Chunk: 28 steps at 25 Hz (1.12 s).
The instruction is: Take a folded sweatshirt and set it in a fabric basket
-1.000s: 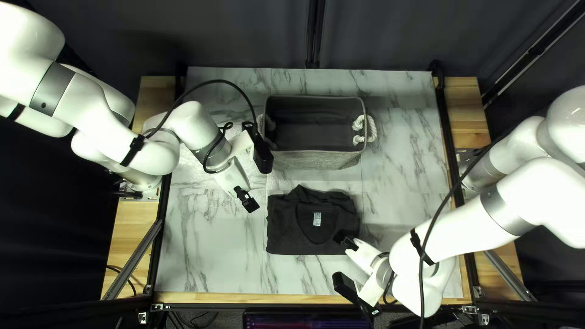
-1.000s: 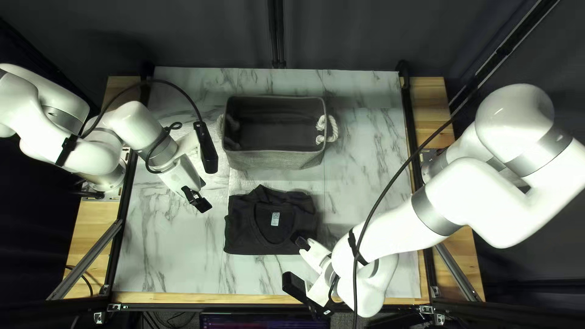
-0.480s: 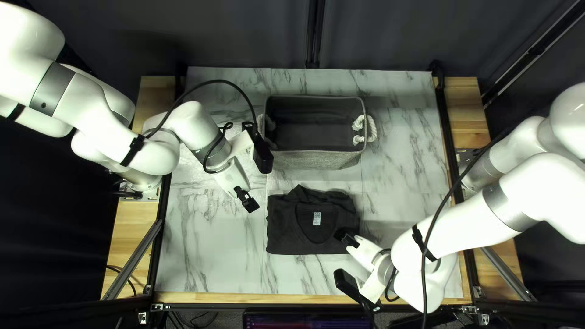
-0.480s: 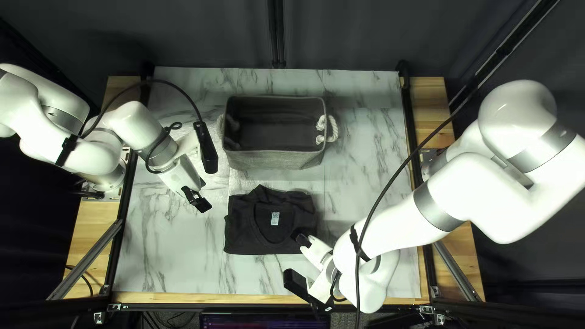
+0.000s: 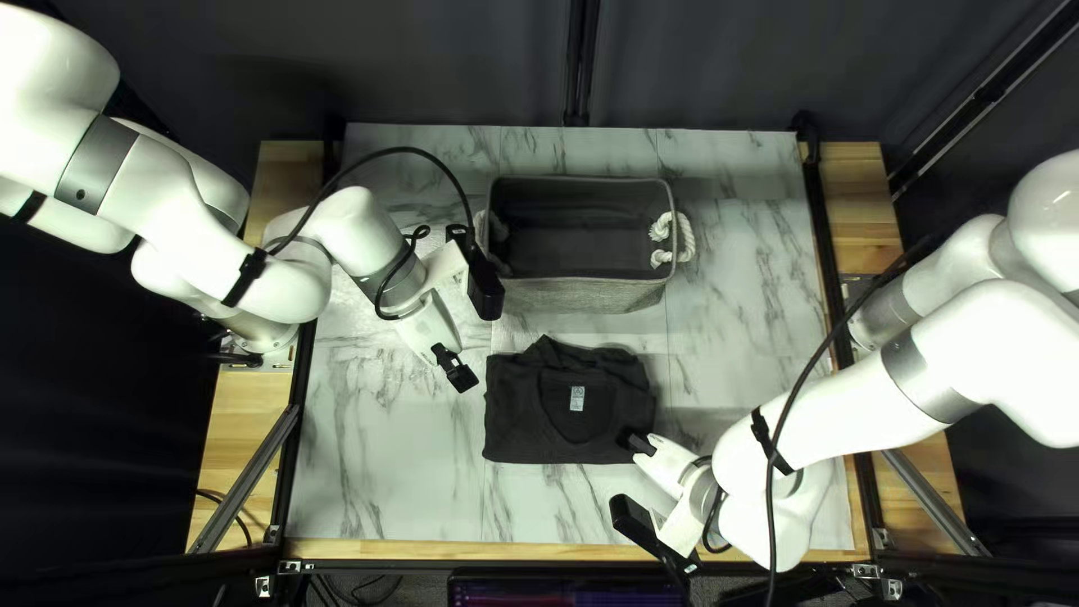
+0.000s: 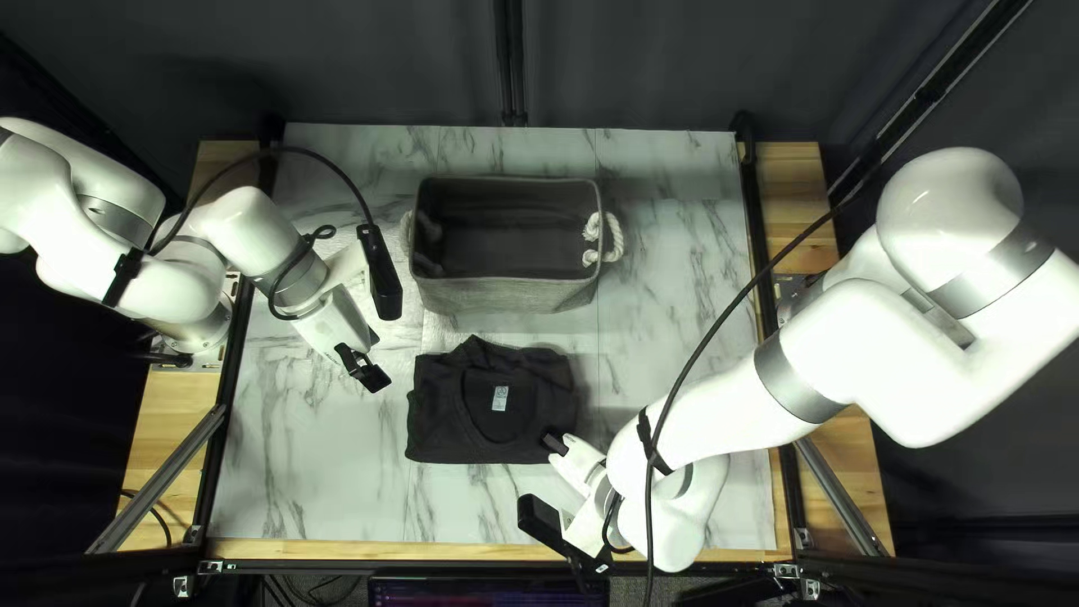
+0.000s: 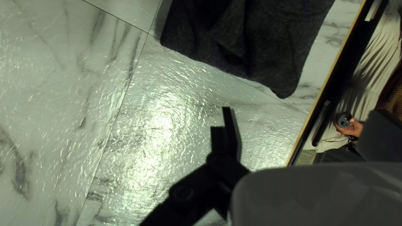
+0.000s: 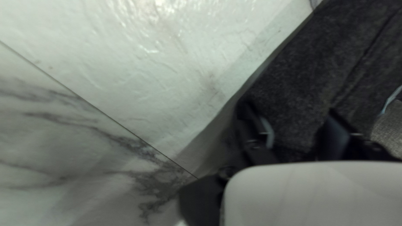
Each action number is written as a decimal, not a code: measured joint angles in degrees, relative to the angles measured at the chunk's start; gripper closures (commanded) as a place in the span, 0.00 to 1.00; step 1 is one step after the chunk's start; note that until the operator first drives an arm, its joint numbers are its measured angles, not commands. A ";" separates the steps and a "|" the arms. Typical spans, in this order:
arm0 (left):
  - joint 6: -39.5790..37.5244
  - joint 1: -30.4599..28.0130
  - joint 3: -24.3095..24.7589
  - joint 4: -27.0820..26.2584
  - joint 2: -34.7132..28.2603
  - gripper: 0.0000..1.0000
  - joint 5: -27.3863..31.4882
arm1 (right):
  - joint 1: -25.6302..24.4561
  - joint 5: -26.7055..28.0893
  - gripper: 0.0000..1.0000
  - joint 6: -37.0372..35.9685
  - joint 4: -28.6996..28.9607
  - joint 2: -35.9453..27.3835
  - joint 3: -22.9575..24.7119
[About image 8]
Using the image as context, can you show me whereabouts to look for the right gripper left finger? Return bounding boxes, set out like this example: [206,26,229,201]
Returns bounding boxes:
[178,99,280,226]

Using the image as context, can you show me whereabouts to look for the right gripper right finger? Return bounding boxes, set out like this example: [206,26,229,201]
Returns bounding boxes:
[317,111,394,162]

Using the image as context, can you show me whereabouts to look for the dark grey sweatshirt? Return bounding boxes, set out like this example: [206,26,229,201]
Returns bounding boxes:
[234,0,402,162]

